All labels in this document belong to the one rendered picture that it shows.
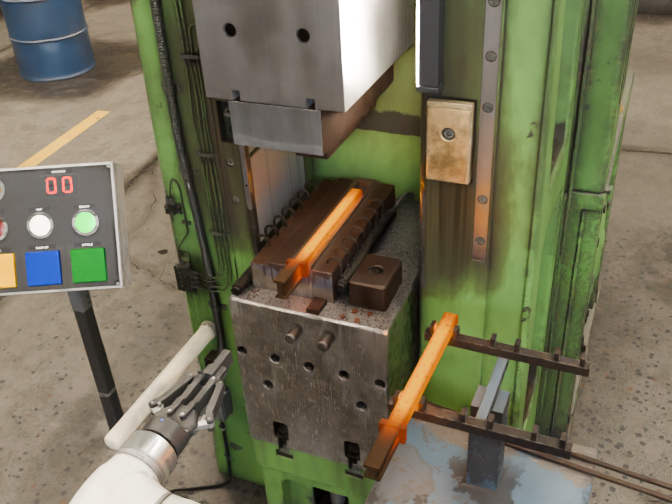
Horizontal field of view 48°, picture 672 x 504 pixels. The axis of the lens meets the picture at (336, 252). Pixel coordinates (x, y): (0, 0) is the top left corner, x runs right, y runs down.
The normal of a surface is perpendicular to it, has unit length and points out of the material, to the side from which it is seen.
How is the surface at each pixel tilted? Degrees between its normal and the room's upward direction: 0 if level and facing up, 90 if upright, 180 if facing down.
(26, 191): 60
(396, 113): 90
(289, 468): 90
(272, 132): 90
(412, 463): 0
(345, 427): 90
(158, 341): 0
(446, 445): 0
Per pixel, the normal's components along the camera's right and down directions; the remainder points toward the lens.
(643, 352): -0.05, -0.84
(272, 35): -0.38, 0.52
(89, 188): 0.01, 0.05
